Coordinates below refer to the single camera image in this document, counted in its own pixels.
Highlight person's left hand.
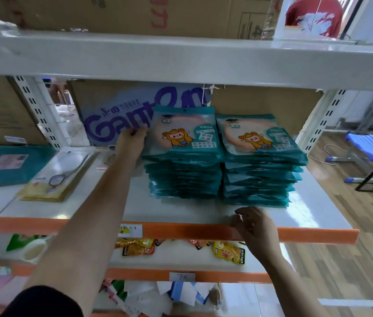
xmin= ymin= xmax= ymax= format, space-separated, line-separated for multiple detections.
xmin=115 ymin=126 xmax=149 ymax=162

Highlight person's right hand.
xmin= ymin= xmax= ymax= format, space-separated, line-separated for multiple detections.
xmin=233 ymin=206 xmax=283 ymax=265

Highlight cream packaged hand mirror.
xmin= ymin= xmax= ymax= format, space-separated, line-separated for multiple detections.
xmin=18 ymin=149 xmax=96 ymax=203

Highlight person's left forearm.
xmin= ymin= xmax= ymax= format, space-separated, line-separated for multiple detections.
xmin=23 ymin=155 xmax=141 ymax=317

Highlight person's right forearm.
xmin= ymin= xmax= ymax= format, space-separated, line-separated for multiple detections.
xmin=262 ymin=252 xmax=331 ymax=317

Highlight person's black shirt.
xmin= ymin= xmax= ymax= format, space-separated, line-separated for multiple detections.
xmin=0 ymin=285 xmax=85 ymax=317

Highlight yellow snack sachet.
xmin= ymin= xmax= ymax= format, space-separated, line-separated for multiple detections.
xmin=115 ymin=238 xmax=156 ymax=257
xmin=212 ymin=240 xmax=246 ymax=265

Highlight cardboard sheet blue lettering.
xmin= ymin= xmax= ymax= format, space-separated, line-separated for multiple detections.
xmin=67 ymin=79 xmax=212 ymax=147

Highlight yellow white price label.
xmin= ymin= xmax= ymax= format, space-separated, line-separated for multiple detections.
xmin=117 ymin=223 xmax=143 ymax=238

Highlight white paper price tag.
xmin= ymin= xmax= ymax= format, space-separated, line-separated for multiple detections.
xmin=169 ymin=272 xmax=196 ymax=283

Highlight plain brown cardboard sheet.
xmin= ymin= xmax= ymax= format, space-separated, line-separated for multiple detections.
xmin=211 ymin=85 xmax=324 ymax=137

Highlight brown cardboard box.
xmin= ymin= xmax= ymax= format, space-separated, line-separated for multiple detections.
xmin=0 ymin=0 xmax=286 ymax=40

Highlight pile of white paper cards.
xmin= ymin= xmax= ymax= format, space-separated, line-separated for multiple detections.
xmin=120 ymin=281 xmax=223 ymax=317

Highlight blue plastic stool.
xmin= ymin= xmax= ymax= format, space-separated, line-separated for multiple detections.
xmin=325 ymin=117 xmax=373 ymax=184

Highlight beige paper cup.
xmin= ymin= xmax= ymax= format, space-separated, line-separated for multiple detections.
xmin=21 ymin=239 xmax=48 ymax=264

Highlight white wall radiator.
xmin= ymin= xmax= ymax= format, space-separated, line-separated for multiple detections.
xmin=343 ymin=90 xmax=373 ymax=129

